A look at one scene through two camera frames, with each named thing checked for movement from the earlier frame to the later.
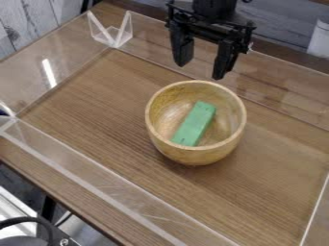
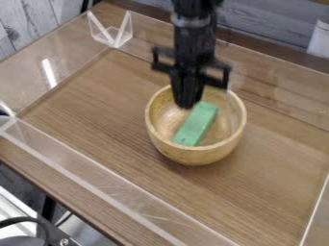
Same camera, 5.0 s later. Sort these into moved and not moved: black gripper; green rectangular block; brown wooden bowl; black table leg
Moved: black gripper
Not moved: black table leg; green rectangular block; brown wooden bowl
